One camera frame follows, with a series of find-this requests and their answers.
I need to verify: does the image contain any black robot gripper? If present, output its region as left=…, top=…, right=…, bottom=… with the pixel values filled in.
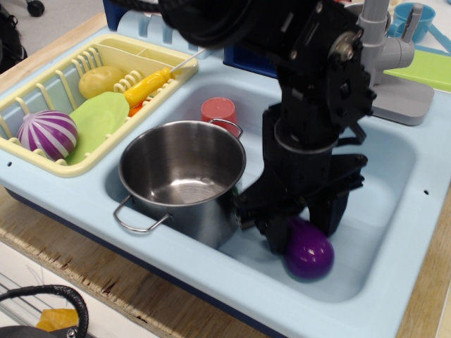
left=235, top=104, right=369, bottom=254

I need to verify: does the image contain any purple toy eggplant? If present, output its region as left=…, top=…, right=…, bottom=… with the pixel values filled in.
left=284, top=217, right=335, bottom=280

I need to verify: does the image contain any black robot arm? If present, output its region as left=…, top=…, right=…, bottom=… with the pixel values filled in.
left=120, top=1, right=376, bottom=254

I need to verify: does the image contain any stainless steel pot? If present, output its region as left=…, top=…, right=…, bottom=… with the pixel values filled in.
left=118, top=120, right=247, bottom=249

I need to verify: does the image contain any red plastic cup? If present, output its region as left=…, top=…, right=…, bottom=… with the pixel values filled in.
left=201, top=97, right=240, bottom=137

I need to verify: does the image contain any grey toy faucet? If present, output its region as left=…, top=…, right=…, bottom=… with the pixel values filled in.
left=358, top=1, right=434, bottom=125

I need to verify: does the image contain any green cutting board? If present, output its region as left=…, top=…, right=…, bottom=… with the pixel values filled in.
left=384, top=50, right=451, bottom=92

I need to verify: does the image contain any orange toy piece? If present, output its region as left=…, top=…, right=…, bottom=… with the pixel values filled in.
left=128, top=102, right=143, bottom=117

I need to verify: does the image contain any green plastic plate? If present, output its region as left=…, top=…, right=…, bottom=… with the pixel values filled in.
left=66, top=92, right=130, bottom=165

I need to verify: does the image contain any blue plastic cup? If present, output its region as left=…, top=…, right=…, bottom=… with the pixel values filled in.
left=388, top=2, right=436, bottom=43

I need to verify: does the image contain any yellow toy potato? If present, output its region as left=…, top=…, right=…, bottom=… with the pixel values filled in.
left=78, top=66, right=125, bottom=99

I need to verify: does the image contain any yellow dish rack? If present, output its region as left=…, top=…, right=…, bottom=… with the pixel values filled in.
left=1, top=34, right=198, bottom=177

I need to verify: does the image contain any purple white striped toy onion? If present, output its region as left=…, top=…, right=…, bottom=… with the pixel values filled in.
left=17, top=111, right=78, bottom=161

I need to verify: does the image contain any yellow tape piece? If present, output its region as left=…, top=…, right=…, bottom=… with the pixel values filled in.
left=36, top=308, right=79, bottom=332

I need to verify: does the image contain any black bag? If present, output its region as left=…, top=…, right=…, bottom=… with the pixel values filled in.
left=1, top=6, right=27, bottom=73

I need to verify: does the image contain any black chair wheel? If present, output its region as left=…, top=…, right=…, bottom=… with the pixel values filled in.
left=26, top=0, right=45, bottom=18

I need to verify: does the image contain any yellow handled whisk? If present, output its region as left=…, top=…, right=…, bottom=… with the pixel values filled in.
left=123, top=48, right=206, bottom=108

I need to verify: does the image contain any black braided cable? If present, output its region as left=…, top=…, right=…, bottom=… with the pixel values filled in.
left=0, top=284, right=89, bottom=338

